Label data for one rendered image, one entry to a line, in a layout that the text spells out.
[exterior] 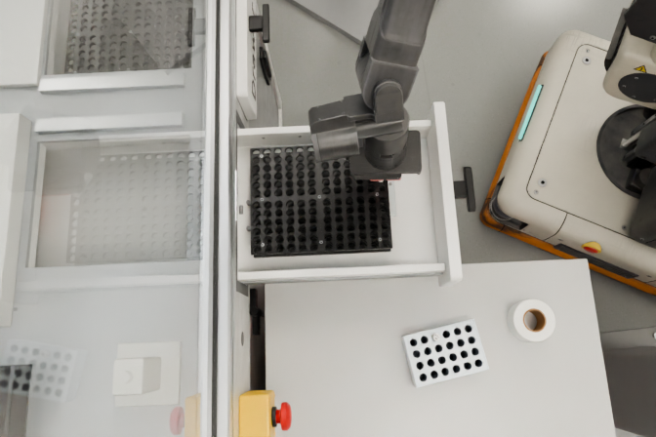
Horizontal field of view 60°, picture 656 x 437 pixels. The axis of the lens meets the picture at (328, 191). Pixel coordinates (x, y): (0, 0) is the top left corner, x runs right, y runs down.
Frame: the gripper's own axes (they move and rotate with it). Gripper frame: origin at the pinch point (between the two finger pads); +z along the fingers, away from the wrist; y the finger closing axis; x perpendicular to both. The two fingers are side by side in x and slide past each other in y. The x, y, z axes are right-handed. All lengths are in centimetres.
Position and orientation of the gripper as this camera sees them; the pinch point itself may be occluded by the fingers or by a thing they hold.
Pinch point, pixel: (384, 173)
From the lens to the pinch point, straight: 90.2
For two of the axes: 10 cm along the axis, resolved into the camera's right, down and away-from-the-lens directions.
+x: 0.1, -9.5, 3.1
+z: 0.7, 3.1, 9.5
